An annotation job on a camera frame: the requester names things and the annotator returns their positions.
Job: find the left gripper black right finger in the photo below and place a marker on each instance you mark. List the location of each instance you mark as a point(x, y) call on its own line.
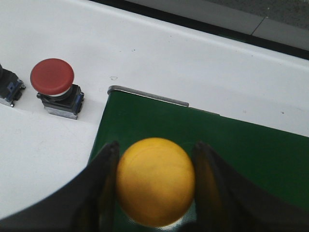
point(228, 202)

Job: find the left grey stone slab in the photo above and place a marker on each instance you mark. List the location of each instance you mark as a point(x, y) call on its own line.
point(281, 21)

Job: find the red mushroom button far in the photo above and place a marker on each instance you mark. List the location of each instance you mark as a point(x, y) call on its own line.
point(53, 79)

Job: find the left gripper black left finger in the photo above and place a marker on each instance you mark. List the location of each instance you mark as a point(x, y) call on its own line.
point(85, 204)

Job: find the green conveyor belt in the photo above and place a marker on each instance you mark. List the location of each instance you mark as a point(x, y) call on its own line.
point(274, 160)

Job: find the black button switch block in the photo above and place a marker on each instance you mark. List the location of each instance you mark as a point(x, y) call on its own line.
point(11, 87)

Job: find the yellow mushroom button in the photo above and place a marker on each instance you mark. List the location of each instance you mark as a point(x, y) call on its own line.
point(155, 182)

